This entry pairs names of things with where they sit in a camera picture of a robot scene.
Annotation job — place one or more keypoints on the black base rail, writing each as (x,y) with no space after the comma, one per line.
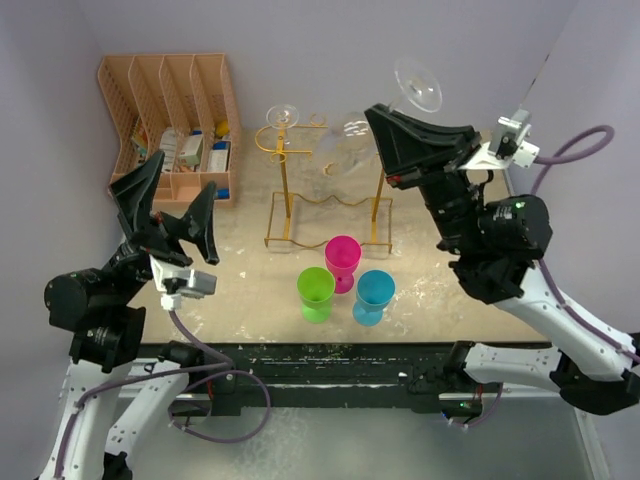
(410,376)

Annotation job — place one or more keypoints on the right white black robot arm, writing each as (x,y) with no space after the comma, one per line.
(497,250)

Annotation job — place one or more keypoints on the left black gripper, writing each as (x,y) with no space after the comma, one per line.
(135,191)

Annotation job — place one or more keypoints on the white blue box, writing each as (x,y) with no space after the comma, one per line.
(218,160)

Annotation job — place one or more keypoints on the white medicine box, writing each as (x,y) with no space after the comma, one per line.
(191,152)

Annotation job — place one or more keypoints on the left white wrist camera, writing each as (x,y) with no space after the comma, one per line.
(175,283)

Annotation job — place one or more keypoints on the blue capped small bottle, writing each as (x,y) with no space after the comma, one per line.
(222,194)

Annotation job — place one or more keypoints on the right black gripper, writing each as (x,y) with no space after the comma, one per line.
(415,153)

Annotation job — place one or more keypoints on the short clear wine glass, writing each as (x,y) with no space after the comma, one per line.
(349,144)

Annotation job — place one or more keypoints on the pink plastic goblet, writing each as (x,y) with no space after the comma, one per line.
(342,257)

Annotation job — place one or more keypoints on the white paper card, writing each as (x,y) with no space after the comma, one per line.
(168,145)

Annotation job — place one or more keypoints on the gold wire glass rack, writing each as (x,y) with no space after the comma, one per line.
(281,213)

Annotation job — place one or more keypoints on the green plastic goblet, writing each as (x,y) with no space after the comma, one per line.
(316,286)

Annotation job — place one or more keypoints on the peach plastic file organizer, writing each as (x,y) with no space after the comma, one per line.
(179,91)

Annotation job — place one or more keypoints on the yellow bottle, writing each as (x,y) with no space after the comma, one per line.
(222,129)

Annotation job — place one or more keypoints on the clear flute glass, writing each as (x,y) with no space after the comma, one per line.
(282,117)

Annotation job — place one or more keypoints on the blue plastic goblet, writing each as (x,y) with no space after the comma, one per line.
(375,290)

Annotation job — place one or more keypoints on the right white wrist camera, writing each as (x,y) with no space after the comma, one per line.
(508,145)

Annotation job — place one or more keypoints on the colourful booklet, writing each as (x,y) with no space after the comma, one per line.
(139,140)

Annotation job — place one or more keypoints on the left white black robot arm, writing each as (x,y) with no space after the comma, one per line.
(93,304)

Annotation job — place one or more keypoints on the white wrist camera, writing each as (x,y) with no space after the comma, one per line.
(508,145)
(175,283)

